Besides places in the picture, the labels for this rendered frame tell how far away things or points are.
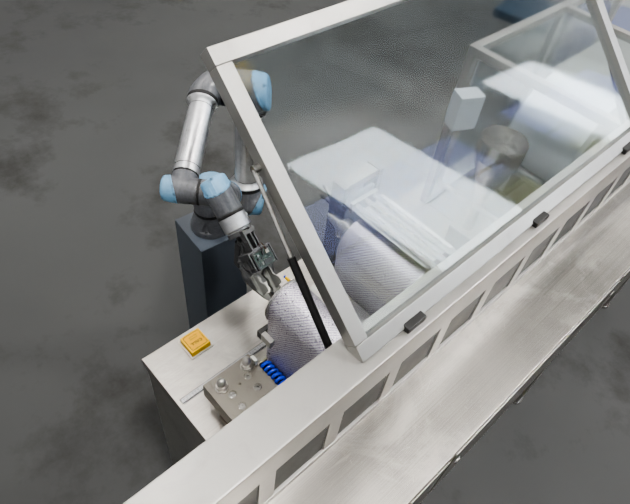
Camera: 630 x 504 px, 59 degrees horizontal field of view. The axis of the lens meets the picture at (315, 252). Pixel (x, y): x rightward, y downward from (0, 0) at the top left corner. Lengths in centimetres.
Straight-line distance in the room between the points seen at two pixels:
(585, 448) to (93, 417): 230
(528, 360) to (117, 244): 257
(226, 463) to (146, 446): 185
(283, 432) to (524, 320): 71
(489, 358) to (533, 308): 20
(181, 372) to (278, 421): 94
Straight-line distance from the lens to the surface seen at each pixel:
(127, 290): 316
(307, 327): 139
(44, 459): 277
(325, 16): 102
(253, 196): 196
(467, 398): 121
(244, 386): 161
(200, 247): 209
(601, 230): 170
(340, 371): 92
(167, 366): 181
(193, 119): 169
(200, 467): 85
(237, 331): 186
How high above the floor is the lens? 245
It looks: 48 degrees down
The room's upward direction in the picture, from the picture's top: 8 degrees clockwise
